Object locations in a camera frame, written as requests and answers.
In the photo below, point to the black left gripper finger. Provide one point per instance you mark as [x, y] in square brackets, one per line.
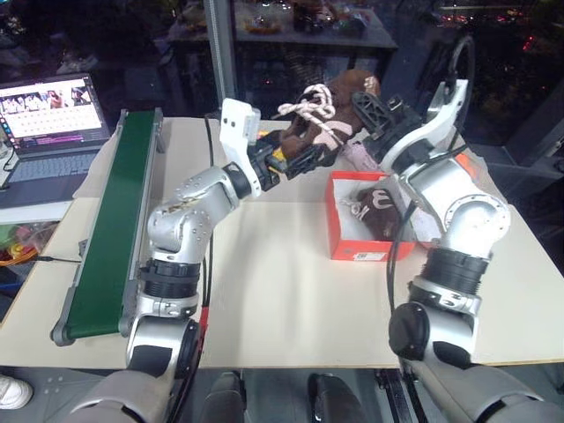
[269, 141]
[310, 161]

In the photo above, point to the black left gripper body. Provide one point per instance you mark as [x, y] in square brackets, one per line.
[267, 164]

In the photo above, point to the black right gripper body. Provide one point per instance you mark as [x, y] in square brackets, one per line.
[396, 125]

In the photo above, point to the brown shoe with pink laces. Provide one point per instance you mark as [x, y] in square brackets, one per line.
[324, 123]
[375, 207]

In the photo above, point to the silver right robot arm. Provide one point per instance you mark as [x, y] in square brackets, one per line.
[467, 211]

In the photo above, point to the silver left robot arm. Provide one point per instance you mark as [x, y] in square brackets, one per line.
[194, 211]

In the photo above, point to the orange shoebox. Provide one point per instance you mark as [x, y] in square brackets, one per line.
[352, 244]

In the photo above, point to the dark shelf with clutter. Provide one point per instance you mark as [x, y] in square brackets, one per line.
[308, 31]

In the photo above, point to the green conveyor belt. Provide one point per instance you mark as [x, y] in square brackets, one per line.
[110, 220]

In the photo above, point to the open grey laptop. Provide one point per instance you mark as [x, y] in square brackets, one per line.
[48, 132]

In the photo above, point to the colourful toy pile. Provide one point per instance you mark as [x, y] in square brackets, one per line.
[17, 247]

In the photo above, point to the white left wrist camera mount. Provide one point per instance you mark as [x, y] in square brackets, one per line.
[237, 128]

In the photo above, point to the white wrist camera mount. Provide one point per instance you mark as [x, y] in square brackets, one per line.
[443, 116]
[237, 128]

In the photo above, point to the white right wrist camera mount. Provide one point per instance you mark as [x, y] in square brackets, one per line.
[443, 116]

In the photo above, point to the aluminium profile post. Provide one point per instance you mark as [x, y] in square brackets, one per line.
[219, 57]

